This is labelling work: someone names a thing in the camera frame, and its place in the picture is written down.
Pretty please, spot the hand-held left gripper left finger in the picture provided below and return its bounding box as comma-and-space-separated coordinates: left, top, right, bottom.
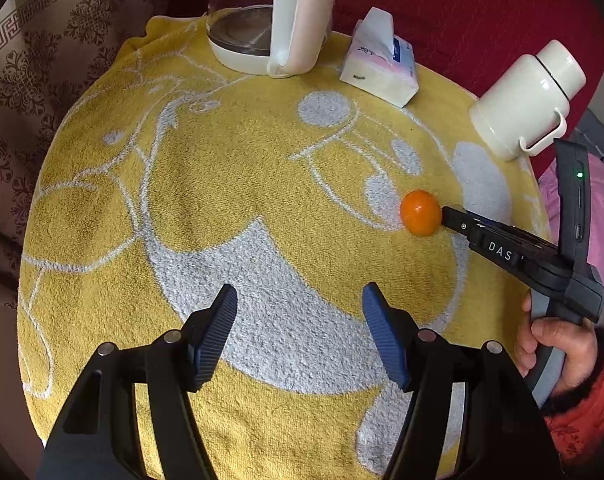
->
34, 282, 239, 480

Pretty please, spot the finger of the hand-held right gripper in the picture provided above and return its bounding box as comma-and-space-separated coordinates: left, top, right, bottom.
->
441, 204, 482, 243

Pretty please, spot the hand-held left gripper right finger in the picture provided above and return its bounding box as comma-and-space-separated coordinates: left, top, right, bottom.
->
362, 282, 565, 480

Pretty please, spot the small tangerine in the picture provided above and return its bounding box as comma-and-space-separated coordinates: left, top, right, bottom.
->
400, 189, 443, 237

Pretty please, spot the person's right forearm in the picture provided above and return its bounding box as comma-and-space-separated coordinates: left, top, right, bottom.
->
539, 325, 604, 466

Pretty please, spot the person's right hand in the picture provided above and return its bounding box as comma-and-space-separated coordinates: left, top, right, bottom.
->
514, 290, 600, 396

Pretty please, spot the cream thermos jug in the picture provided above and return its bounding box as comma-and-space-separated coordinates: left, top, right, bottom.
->
469, 40, 587, 162

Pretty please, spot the yellow printed towel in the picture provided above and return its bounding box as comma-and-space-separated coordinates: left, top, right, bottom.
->
17, 15, 552, 480

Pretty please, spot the grey cushion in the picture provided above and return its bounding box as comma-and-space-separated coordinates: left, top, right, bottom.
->
572, 107, 604, 161

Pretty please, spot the soft tissue pack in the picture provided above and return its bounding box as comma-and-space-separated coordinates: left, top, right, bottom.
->
339, 7, 420, 107

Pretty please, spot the red quilted blanket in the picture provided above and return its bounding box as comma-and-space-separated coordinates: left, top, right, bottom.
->
327, 0, 604, 171

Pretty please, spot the brown patterned curtain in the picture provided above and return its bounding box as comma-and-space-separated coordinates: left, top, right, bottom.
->
0, 0, 217, 306

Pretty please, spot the glass kettle with beige handle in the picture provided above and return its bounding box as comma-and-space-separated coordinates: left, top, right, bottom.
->
204, 0, 339, 78

